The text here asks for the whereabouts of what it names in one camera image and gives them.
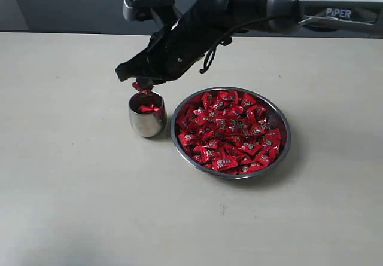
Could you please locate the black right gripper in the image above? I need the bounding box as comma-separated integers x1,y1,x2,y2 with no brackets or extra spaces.
115,5,229,88

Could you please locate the red candy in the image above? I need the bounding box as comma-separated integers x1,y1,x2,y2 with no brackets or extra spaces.
138,104,159,114
132,81,153,95
212,158,238,172
263,129,281,146
217,90,238,105
178,133,197,147

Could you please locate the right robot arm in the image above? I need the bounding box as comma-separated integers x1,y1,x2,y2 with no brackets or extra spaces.
115,0,382,88

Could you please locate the stainless steel cup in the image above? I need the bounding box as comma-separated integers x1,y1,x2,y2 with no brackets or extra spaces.
128,92,167,138

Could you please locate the stainless steel plate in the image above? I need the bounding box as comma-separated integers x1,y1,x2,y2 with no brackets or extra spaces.
170,87,291,180

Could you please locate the red wrapped candy top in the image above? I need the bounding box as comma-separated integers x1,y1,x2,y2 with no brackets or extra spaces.
217,90,238,105

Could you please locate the red wrapped candy bottom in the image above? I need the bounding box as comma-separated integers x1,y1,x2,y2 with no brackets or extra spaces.
212,158,238,172

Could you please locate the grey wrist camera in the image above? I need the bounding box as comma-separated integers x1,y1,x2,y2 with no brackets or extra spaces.
123,0,182,27

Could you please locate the black cable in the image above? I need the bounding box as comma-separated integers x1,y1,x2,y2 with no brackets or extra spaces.
199,14,279,75

